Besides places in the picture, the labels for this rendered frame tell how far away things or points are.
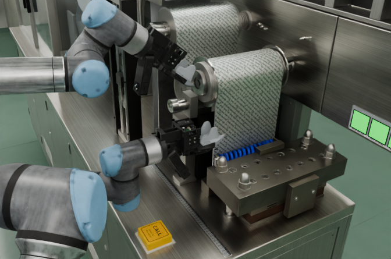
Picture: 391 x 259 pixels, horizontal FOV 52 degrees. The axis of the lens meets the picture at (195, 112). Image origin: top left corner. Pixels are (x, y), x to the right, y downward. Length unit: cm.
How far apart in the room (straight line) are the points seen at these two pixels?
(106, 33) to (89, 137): 70
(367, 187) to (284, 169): 190
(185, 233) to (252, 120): 39
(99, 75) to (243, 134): 55
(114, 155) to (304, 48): 65
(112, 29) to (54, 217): 47
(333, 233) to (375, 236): 133
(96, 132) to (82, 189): 94
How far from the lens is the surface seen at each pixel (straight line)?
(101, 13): 95
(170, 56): 105
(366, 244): 260
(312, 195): 123
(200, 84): 112
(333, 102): 123
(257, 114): 123
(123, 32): 98
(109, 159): 102
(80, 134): 162
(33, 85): 86
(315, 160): 126
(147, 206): 123
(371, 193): 301
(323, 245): 136
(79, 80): 84
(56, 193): 69
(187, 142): 108
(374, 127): 115
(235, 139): 123
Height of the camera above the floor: 169
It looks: 27 degrees down
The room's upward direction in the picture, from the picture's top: 1 degrees clockwise
